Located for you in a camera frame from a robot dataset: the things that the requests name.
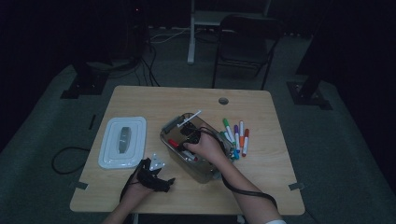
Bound person's right hand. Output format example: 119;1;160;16
182;126;228;166

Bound teal marker pen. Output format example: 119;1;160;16
219;130;233;145

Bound brown marker pen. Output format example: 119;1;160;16
241;128;250;158

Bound clear plastic storage box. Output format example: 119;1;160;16
160;112;236;185

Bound person's left hand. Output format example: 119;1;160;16
120;183;153;206

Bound orange marker pen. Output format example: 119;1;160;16
238;120;245;148

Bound green marker pen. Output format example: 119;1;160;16
221;118;236;146

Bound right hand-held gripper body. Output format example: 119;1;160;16
177;109;203;145

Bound black looped floor cable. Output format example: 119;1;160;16
50;146;92;175

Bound black floor cables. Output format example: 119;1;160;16
106;43;162;88

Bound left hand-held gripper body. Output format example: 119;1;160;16
135;152;171;191

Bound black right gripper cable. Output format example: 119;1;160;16
199;126;279;210

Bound white desk frame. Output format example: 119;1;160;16
187;0;273;65

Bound thin black left gripper cable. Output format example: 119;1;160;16
119;160;144;203

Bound dark computer tower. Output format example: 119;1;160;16
122;0;150;62

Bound black stand with base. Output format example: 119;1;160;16
286;55;333;111
60;60;110;100

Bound black folding chair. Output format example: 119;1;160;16
211;13;285;91

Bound white floor cable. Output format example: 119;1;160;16
148;27;191;45

